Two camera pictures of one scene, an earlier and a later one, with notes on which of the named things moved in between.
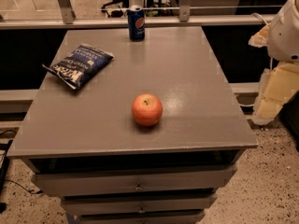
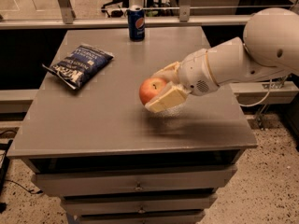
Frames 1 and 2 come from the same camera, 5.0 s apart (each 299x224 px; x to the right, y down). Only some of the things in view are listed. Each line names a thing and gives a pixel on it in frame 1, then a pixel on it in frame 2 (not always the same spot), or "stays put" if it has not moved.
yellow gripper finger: (261, 37) to (168, 73)
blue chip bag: (80, 65) stays put
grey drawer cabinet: (86, 147) stays put
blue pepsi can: (136, 22) stays put
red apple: (147, 109) to (149, 87)
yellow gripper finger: (277, 87) to (169, 101)
